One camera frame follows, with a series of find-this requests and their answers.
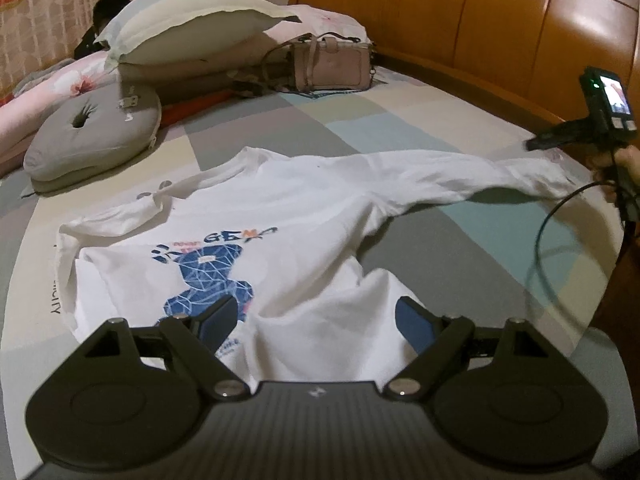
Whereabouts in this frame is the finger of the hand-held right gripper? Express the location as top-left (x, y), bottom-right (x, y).
top-left (526, 129), bottom-right (563, 151)

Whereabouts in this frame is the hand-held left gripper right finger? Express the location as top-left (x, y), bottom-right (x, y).
top-left (384, 297), bottom-right (556, 401)

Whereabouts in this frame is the pink floral pillow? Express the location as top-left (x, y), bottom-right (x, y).
top-left (260, 4), bottom-right (373, 46)

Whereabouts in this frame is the pink floral quilt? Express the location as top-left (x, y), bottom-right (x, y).
top-left (0, 57), bottom-right (121, 176)

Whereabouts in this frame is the grey round cushion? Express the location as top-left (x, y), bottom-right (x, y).
top-left (22, 82), bottom-right (163, 196)

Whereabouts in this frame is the white printed long-sleeve shirt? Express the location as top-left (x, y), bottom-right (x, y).
top-left (54, 146), bottom-right (581, 396)

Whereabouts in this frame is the red cloth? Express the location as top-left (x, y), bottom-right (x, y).
top-left (160, 91), bottom-right (236, 126)

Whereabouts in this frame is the pink handbag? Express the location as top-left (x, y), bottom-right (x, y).
top-left (260, 32), bottom-right (378, 93)

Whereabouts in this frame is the beige pillow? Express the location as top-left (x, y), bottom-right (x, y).
top-left (117, 30), bottom-right (291, 86)

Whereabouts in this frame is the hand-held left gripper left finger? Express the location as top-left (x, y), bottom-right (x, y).
top-left (77, 296), bottom-right (248, 401)

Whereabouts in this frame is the black object by curtain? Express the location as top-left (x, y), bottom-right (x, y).
top-left (74, 0), bottom-right (132, 60)

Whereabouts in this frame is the patterned brown scarf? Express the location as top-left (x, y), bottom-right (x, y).
top-left (227, 67), bottom-right (281, 98)

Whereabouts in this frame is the wooden headboard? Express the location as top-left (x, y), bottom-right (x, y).
top-left (289, 0), bottom-right (640, 161)

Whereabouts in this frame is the grey blanket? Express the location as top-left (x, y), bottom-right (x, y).
top-left (12, 65), bottom-right (51, 96)

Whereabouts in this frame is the person's right hand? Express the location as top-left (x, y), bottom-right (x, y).
top-left (592, 146), bottom-right (640, 204)

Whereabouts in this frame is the cream pillow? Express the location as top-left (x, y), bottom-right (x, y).
top-left (94, 0), bottom-right (303, 68)

